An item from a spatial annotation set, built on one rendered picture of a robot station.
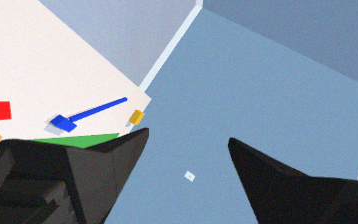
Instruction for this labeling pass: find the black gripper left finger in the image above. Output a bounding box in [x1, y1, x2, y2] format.
[0, 127, 149, 224]

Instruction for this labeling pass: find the yellow block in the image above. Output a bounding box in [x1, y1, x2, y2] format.
[129, 110, 144, 125]

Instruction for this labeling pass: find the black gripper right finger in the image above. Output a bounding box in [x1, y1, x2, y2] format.
[228, 137, 358, 224]

